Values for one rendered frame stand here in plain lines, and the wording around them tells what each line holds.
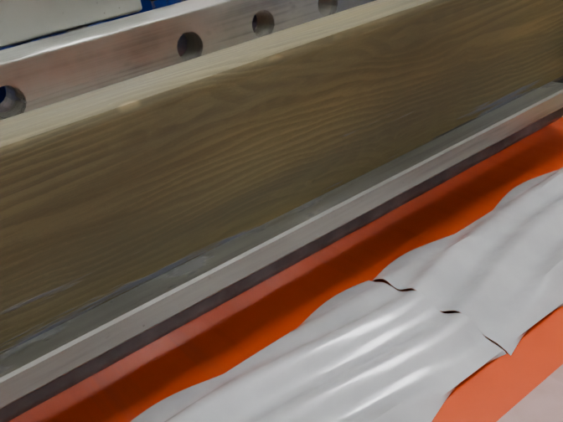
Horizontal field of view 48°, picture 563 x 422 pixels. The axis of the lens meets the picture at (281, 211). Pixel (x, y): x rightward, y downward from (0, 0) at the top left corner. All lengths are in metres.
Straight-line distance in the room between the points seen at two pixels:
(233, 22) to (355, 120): 0.25
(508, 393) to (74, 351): 0.14
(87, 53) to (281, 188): 0.24
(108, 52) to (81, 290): 0.27
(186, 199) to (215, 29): 0.29
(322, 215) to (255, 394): 0.07
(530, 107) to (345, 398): 0.19
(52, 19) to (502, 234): 0.35
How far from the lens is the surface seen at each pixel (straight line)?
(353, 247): 0.30
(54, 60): 0.45
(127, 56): 0.47
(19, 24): 0.50
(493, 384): 0.23
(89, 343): 0.22
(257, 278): 0.27
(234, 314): 0.27
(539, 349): 0.25
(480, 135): 0.32
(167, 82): 0.22
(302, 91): 0.25
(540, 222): 0.30
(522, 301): 0.26
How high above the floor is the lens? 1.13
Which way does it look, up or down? 28 degrees down
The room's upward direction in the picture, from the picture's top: 9 degrees counter-clockwise
